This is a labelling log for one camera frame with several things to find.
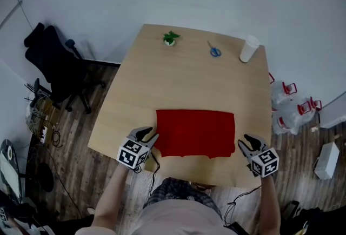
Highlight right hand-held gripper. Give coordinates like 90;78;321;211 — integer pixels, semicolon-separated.
237;133;280;179

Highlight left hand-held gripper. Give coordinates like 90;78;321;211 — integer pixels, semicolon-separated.
116;126;161;174

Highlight red t-shirt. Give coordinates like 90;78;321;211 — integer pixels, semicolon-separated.
155;109;236;159

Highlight person's right forearm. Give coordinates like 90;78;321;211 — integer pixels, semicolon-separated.
258;176;282;235

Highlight person's left forearm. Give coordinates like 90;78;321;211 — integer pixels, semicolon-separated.
90;165;130;235

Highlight person's pale shirt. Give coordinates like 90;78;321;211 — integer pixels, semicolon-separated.
118;197;238;235

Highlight woven laundry basket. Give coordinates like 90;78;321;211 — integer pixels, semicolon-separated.
191;181;217;190

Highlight person's plaid shorts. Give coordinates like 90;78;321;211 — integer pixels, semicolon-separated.
142;177;223;220

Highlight white cardboard box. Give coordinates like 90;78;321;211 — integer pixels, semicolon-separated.
313;142;341;180

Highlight black bag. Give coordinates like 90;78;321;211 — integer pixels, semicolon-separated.
281;200;346;235

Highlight white tumbler cup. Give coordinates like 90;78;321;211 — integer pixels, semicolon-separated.
238;35;261;64

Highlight small potted green plant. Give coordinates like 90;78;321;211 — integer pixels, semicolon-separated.
162;30;182;47

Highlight black office chair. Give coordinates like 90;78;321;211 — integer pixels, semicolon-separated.
23;22;107;115

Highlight black antenna router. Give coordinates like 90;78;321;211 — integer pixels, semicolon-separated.
23;78;42;106

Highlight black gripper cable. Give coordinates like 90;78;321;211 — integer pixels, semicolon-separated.
147;150;162;201
223;185;262;228

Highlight black coiled cable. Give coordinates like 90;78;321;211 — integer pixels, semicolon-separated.
50;130;62;149

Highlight blue handled scissors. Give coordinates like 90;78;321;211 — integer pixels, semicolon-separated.
207;40;222;58

